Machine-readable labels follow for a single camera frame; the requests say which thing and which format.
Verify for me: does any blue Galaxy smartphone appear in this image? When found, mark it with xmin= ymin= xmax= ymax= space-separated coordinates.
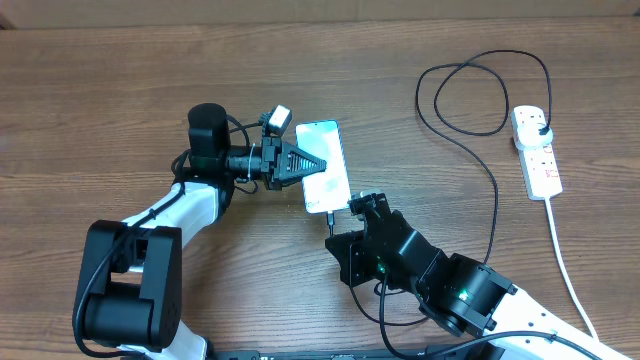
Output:
xmin=295 ymin=119 xmax=351 ymax=214

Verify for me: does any black USB charging cable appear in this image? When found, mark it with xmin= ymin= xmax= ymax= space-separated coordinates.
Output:
xmin=325 ymin=49 xmax=553 ymax=328

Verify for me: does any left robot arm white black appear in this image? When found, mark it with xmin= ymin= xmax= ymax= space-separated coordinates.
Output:
xmin=72 ymin=103 xmax=327 ymax=359

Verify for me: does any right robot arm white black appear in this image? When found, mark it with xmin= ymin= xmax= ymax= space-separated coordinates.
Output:
xmin=325 ymin=192 xmax=623 ymax=359

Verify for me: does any white USB charger plug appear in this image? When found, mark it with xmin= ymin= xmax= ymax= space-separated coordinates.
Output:
xmin=513 ymin=123 xmax=554 ymax=151

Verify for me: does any white power strip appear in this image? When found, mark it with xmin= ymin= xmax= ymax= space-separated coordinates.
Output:
xmin=510 ymin=105 xmax=563 ymax=200

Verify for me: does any cardboard back panel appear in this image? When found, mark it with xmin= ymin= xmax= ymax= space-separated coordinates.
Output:
xmin=1 ymin=0 xmax=639 ymax=29

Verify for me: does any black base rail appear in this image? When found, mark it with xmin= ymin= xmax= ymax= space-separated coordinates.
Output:
xmin=207 ymin=344 xmax=504 ymax=360

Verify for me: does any white power strip cord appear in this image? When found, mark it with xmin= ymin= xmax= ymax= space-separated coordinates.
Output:
xmin=543 ymin=197 xmax=600 ymax=341

